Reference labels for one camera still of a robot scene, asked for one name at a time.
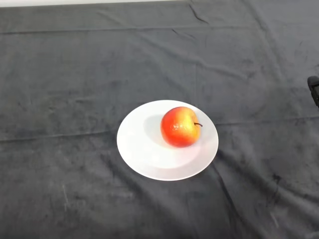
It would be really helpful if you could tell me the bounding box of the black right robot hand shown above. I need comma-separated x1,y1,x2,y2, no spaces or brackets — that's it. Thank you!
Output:
307,75,319,109

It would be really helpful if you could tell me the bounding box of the red yellow apple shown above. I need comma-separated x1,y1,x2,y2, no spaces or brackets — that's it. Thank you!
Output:
160,106,203,148

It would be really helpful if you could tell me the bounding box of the round white plate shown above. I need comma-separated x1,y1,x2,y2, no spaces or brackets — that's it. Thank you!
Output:
116,100,219,182

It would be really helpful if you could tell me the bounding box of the black table cloth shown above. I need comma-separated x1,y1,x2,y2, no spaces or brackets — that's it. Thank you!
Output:
0,0,319,239

